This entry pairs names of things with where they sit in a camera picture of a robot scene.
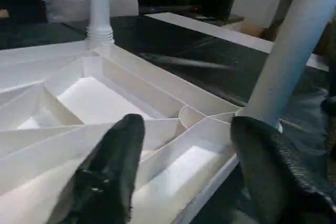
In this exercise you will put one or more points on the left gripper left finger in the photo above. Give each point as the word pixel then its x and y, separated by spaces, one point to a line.
pixel 105 182

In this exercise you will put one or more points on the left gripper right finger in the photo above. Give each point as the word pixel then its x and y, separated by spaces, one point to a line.
pixel 278 177

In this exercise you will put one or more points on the white plastic table top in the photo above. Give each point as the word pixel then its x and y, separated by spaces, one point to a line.
pixel 94 108

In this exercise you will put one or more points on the white plastic table leg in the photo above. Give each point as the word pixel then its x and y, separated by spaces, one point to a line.
pixel 100 6
pixel 294 45

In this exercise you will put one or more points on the black work mat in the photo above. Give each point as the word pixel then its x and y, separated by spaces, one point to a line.
pixel 199 56

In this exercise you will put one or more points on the brown cardboard box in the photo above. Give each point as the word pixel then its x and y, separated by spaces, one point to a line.
pixel 257 29

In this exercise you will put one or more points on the white sheet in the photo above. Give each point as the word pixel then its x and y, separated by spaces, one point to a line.
pixel 220 32

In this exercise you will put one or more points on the small yellow label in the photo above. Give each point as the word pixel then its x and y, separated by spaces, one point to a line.
pixel 4 13

